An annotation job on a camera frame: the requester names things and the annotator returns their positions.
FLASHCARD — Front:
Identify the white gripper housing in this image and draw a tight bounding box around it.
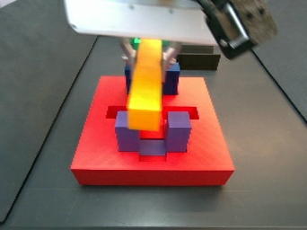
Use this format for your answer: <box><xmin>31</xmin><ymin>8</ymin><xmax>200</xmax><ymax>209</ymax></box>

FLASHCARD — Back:
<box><xmin>64</xmin><ymin>0</ymin><xmax>216</xmax><ymax>45</ymax></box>

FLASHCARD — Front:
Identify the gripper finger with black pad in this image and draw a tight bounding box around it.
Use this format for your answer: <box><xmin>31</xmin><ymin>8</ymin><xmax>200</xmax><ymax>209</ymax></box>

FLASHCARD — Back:
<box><xmin>120</xmin><ymin>38</ymin><xmax>136</xmax><ymax>65</ymax></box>

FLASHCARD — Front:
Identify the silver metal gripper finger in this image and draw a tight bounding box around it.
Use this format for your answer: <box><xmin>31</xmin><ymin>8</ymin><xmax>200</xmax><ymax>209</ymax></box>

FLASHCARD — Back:
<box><xmin>162</xmin><ymin>41</ymin><xmax>183</xmax><ymax>70</ymax></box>

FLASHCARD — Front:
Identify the yellow rectangular block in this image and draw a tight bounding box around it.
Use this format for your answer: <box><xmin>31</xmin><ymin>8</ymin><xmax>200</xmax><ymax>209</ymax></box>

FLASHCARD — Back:
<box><xmin>127</xmin><ymin>39</ymin><xmax>162</xmax><ymax>131</ymax></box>

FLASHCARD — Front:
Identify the red board base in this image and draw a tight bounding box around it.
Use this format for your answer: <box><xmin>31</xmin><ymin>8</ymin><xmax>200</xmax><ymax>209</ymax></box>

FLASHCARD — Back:
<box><xmin>71</xmin><ymin>76</ymin><xmax>234</xmax><ymax>186</ymax></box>

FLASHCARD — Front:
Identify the green stepped block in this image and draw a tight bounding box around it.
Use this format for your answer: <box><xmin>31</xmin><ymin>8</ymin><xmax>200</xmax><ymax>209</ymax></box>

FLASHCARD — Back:
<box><xmin>131</xmin><ymin>38</ymin><xmax>170</xmax><ymax>49</ymax></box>

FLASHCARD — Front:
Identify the dark blue U block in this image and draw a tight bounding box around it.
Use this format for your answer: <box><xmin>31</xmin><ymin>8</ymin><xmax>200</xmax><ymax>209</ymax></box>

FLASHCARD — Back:
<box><xmin>124</xmin><ymin>63</ymin><xmax>180</xmax><ymax>95</ymax></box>

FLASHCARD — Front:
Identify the purple U block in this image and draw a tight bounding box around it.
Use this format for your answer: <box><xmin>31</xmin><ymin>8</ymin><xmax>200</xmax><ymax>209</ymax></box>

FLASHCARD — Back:
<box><xmin>115</xmin><ymin>111</ymin><xmax>192</xmax><ymax>156</ymax></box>

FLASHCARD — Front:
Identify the black angle bracket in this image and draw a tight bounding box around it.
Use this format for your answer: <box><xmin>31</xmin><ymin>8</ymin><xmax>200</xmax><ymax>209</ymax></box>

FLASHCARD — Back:
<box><xmin>178</xmin><ymin>44</ymin><xmax>220</xmax><ymax>71</ymax></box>

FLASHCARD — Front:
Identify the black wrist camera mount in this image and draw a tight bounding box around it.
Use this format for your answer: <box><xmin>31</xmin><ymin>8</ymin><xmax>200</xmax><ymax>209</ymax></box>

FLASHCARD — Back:
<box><xmin>195</xmin><ymin>0</ymin><xmax>279</xmax><ymax>60</ymax></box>

